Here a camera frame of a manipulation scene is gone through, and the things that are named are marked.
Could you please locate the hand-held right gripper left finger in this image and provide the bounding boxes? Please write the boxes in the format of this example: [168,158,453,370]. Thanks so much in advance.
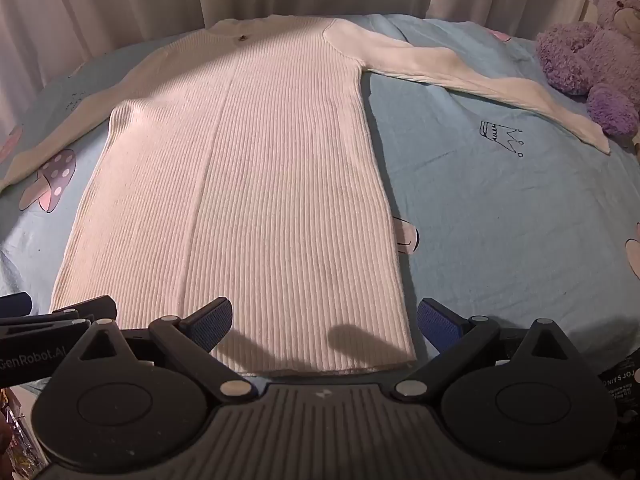
[79,297,255,404]

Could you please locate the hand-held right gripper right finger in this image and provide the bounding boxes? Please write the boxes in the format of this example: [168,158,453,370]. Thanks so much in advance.
[393,297,577,404]

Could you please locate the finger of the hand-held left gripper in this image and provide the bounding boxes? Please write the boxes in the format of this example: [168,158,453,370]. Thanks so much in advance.
[0,292,34,317]
[0,296,119,334]

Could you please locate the colourful printed packets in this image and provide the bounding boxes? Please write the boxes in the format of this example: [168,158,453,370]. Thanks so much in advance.
[0,385,47,480]

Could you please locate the light blue printed bed sheet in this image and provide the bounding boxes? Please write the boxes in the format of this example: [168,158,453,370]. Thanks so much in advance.
[0,12,640,397]

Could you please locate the black printed packet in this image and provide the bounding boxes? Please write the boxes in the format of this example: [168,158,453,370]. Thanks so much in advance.
[597,354,640,480]

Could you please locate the purple plush teddy bear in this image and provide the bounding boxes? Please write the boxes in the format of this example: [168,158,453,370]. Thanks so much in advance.
[536,0,640,137]

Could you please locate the white curtain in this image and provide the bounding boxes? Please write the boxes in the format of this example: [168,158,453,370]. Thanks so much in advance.
[0,0,606,77]

